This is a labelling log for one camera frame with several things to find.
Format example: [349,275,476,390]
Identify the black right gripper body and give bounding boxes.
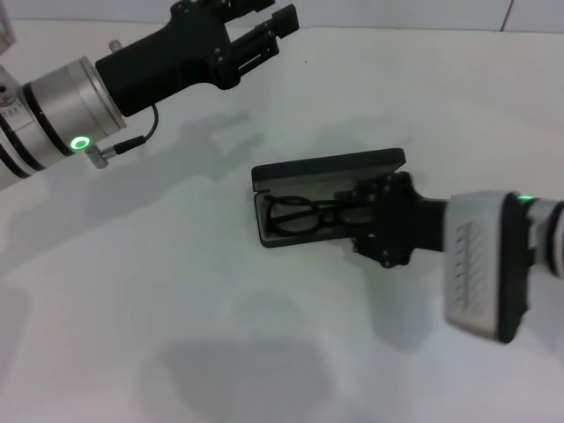
[373,171,452,270]

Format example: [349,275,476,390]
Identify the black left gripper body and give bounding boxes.
[94,0,242,119]

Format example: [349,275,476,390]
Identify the black glasses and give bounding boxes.
[263,194,376,238]

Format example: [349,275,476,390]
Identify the black glasses case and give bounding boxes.
[249,147,407,249]

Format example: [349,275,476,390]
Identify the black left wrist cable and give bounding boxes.
[113,102,160,153]

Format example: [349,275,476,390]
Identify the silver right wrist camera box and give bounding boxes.
[442,190,538,345]

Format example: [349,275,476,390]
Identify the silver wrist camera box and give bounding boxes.
[442,190,538,345]
[0,0,18,55]

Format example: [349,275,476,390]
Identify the silver cable connector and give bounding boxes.
[85,144,119,169]

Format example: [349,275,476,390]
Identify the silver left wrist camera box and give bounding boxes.
[0,0,18,55]

